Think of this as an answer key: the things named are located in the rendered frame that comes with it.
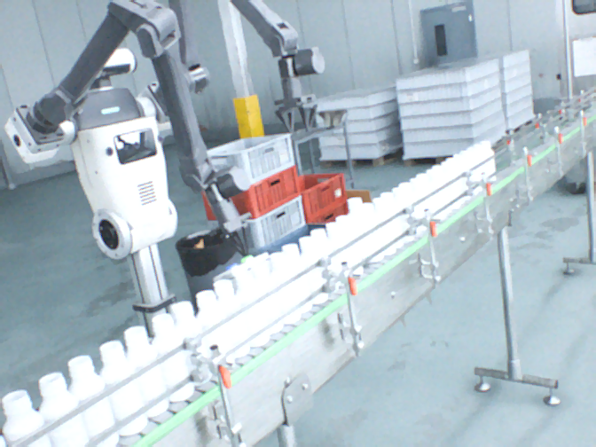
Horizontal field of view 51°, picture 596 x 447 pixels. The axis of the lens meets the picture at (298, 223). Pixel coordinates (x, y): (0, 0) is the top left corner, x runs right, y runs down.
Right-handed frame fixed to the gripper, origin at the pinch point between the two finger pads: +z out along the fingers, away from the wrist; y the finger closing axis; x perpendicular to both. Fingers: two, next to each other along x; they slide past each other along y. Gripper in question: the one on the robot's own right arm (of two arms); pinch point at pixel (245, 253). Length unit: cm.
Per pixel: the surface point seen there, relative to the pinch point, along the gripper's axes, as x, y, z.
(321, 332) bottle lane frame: -15.9, -3.4, 24.5
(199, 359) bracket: -20.8, -41.9, 12.9
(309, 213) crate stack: 178, 244, 5
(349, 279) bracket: -25.6, 2.9, 15.8
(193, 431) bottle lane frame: -16, -47, 25
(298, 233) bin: 46, 74, 5
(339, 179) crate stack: 176, 292, -9
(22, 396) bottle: -17, -72, 3
